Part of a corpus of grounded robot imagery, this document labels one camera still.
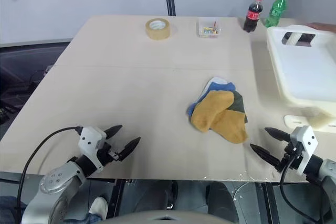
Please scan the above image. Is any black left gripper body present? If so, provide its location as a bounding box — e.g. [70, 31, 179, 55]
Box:
[97, 142, 122, 167]

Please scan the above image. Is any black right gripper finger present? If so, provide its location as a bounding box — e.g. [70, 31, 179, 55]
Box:
[264, 127, 291, 142]
[249, 144, 280, 167]

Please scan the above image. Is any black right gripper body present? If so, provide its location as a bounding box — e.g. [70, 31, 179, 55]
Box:
[275, 141, 302, 172]

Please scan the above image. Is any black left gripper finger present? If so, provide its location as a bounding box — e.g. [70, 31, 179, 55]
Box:
[104, 125, 123, 140]
[118, 136, 141, 162]

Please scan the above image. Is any mustard yellow sock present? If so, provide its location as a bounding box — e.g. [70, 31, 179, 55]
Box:
[209, 109, 249, 145]
[191, 91, 235, 133]

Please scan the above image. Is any white plastic bin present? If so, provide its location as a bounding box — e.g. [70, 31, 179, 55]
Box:
[266, 24, 336, 118]

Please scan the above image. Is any clear box of coloured clips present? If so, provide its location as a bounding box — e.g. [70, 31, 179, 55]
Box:
[197, 17, 222, 39]

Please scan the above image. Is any person's hand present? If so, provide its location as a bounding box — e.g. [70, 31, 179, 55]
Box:
[306, 22, 336, 33]

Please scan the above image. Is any dark grey cloth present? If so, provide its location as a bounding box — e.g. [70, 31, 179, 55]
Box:
[227, 90, 248, 124]

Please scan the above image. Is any white shoe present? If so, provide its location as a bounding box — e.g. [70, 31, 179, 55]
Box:
[88, 196, 109, 221]

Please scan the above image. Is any dark rounded shape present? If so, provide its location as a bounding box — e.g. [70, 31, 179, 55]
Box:
[206, 181, 240, 224]

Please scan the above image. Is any blue jeans leg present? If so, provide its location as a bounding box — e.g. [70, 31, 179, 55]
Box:
[0, 195, 27, 224]
[62, 212, 104, 224]

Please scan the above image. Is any blue cloth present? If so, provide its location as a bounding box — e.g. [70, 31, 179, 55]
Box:
[187, 81, 236, 116]

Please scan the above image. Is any blue and white object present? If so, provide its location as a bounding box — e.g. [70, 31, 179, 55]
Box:
[201, 77, 228, 96]

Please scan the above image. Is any beige packing tape roll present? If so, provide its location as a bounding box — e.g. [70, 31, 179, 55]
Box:
[144, 18, 172, 41]

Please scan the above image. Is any cola bottle with red cap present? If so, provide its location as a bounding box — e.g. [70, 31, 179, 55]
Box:
[243, 0, 264, 34]

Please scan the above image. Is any green bottle with yellow cap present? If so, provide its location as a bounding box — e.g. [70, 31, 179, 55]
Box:
[263, 0, 290, 28]

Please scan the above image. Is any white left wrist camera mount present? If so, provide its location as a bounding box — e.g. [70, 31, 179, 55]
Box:
[78, 126, 107, 173]

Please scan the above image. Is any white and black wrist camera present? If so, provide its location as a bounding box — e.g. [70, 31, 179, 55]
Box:
[290, 125, 320, 176]

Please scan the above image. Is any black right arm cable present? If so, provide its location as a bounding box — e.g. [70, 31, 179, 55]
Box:
[279, 153, 324, 224]

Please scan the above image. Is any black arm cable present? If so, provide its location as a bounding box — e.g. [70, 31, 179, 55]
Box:
[279, 153, 324, 224]
[16, 126, 83, 210]

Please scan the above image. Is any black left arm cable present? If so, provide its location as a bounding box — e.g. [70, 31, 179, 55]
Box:
[16, 126, 83, 210]

